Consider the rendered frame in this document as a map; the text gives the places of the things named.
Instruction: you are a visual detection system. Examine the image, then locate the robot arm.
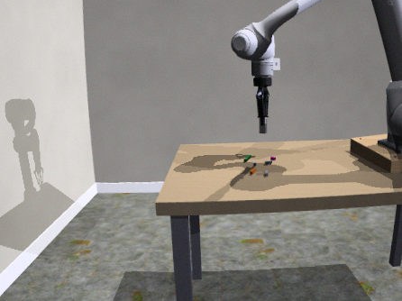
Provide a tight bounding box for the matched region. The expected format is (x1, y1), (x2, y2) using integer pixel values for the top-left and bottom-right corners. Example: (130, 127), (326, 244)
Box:
(231, 0), (402, 154)

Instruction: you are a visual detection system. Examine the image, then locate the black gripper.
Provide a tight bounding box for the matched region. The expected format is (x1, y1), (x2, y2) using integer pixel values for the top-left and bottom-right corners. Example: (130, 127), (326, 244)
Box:
(253, 78), (271, 133)

